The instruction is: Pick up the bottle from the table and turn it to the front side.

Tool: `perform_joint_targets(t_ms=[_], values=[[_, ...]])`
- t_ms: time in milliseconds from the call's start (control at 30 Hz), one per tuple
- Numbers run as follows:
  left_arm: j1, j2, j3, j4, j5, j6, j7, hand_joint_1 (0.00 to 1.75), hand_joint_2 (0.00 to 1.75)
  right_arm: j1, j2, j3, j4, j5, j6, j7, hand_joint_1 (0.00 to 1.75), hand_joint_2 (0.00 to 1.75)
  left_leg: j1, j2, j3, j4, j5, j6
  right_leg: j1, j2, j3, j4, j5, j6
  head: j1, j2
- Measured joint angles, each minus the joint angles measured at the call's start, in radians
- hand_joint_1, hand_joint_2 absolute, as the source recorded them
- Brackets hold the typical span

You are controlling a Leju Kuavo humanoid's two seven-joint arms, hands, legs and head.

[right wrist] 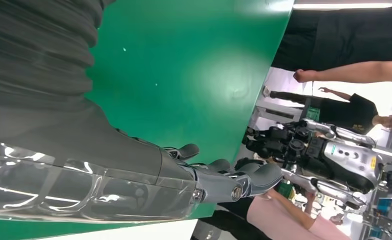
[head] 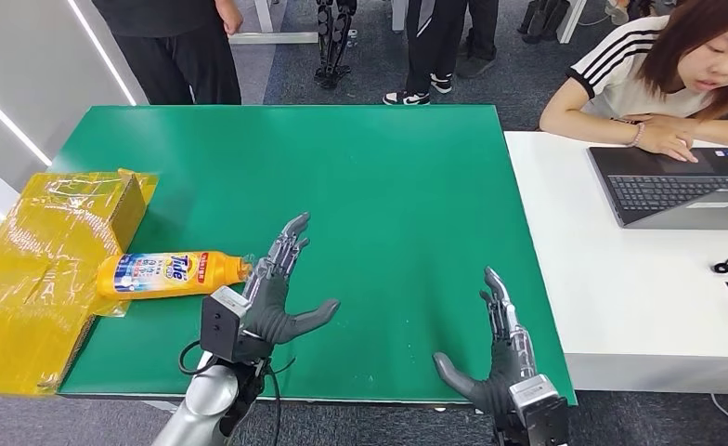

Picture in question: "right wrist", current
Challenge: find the standing person in pink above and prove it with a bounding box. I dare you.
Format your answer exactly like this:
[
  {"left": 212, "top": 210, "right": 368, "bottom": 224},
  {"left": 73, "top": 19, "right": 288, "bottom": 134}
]
[{"left": 195, "top": 188, "right": 353, "bottom": 240}]

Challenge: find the background humanoid robot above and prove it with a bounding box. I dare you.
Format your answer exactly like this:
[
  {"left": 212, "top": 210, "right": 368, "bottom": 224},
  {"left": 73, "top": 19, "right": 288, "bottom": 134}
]
[{"left": 242, "top": 118, "right": 392, "bottom": 209}]

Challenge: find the distant person in black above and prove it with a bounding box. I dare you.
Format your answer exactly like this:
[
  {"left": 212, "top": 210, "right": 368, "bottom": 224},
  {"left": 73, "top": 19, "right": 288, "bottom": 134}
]
[{"left": 269, "top": 86, "right": 392, "bottom": 134}]

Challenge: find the standing person in black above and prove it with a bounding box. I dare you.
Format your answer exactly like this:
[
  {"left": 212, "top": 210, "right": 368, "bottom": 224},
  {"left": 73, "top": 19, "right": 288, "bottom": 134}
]
[{"left": 270, "top": 6, "right": 392, "bottom": 90}]

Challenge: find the background shelf with boxes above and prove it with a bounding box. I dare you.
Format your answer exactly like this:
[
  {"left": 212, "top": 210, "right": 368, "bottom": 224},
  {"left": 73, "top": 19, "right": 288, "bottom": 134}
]
[{"left": 361, "top": 195, "right": 392, "bottom": 240}]

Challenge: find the white table frame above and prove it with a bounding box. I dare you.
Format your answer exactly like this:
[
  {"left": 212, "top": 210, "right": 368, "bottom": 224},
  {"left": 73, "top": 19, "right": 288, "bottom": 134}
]
[{"left": 248, "top": 98, "right": 313, "bottom": 131}]

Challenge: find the wall light strip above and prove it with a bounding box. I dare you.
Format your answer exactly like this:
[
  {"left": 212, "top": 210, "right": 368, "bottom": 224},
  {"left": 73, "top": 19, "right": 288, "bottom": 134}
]
[{"left": 292, "top": 2, "right": 392, "bottom": 10}]

